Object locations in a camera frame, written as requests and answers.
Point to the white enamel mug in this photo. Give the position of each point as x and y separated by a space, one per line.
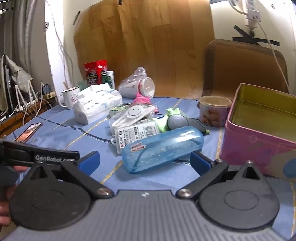
70 97

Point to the white router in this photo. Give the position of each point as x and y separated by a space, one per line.
26 97

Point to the white tissue pack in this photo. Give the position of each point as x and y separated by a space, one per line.
97 102

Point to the pink knitted pouch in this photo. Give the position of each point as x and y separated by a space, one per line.
142 99

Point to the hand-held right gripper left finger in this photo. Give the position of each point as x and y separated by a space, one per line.
89 162

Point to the yellow power strip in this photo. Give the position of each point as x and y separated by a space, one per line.
49 94

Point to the grey patterned cloth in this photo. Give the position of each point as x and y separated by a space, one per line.
22 74

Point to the snack can with yellow lid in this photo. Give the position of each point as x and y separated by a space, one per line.
214 111

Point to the spoon in mug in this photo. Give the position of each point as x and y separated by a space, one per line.
66 85

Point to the wood-pattern board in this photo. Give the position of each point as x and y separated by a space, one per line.
150 46

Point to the white labelled packet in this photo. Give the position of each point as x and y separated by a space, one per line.
136 134

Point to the blue tablecloth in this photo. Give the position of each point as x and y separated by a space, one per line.
57 139

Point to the white wall power strip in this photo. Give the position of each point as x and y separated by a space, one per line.
253 10

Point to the green and white carton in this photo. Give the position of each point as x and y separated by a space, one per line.
108 80

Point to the grey curtain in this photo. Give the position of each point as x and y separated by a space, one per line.
23 30

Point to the black tape cross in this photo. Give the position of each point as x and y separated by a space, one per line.
252 38

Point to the white smiley face packet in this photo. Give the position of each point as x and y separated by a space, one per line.
133 112

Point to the plastic-wrapped white cup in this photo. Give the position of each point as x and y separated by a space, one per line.
131 87

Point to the blue translucent plastic case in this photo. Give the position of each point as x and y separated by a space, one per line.
161 148

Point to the pink tin box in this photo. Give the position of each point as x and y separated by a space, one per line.
249 143

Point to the grey and green plush toy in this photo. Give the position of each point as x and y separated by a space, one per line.
177 121

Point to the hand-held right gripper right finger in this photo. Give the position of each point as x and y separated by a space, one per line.
199 162

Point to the red tin canister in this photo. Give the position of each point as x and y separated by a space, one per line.
94 69

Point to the green scouring pad pack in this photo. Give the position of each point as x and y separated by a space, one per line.
118 110

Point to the smartphone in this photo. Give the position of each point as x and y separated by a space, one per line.
27 133

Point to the person's left hand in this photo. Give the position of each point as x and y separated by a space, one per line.
4 213

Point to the brown chair back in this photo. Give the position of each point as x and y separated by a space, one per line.
242 69

